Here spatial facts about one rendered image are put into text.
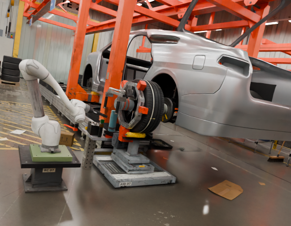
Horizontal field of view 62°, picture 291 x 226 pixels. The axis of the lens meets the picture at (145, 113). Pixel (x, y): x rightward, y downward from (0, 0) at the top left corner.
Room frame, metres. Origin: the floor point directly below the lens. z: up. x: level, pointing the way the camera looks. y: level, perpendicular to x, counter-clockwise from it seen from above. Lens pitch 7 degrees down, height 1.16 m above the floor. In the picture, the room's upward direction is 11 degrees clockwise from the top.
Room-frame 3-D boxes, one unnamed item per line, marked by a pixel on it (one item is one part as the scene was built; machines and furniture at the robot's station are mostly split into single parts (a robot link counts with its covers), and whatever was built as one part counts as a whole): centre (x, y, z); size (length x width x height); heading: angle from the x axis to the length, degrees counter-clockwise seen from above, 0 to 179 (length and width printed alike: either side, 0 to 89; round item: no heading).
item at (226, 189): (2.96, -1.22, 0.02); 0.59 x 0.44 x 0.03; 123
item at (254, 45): (4.76, -1.77, 1.75); 0.20 x 0.18 x 2.45; 123
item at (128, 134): (2.84, 0.06, 0.51); 0.29 x 0.06 x 0.06; 123
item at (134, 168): (2.95, 0.05, 0.13); 0.50 x 0.36 x 0.10; 33
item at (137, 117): (2.89, 0.21, 0.85); 0.54 x 0.07 x 0.54; 33
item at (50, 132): (2.24, 0.85, 0.51); 0.18 x 0.16 x 0.22; 51
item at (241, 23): (5.57, -1.25, 2.67); 1.77 x 0.10 x 0.12; 33
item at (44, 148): (2.22, 0.83, 0.37); 0.22 x 0.18 x 0.06; 33
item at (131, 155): (2.98, 0.07, 0.32); 0.40 x 0.30 x 0.28; 33
